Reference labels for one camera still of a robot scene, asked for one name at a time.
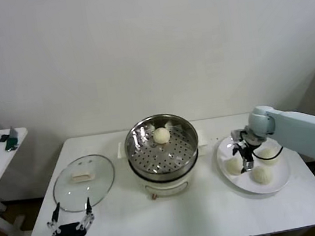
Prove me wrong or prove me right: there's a white steamed baozi bun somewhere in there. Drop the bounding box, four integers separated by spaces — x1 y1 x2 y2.
250 165 275 187
224 156 244 177
257 146 281 167
151 126 171 146

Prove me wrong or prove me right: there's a stainless steel steamer basket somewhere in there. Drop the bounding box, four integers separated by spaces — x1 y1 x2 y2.
113 108 213 186

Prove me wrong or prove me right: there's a white electric cooker pot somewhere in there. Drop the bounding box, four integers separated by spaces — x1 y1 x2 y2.
127 147 206 203

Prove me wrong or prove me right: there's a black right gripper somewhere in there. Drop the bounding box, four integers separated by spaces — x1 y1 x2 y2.
228 124 271 176

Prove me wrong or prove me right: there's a green small gadget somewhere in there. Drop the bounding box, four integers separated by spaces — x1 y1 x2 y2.
4 137 20 153

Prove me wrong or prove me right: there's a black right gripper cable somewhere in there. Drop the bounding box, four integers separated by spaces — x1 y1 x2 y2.
251 144 287 165

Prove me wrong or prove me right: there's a round glass pot lid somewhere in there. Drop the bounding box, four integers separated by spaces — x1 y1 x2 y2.
48 151 120 216

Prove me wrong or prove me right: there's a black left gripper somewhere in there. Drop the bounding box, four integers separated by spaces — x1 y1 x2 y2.
43 196 99 236

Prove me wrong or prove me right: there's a white round plate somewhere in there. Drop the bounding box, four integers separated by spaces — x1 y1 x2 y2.
213 126 293 201

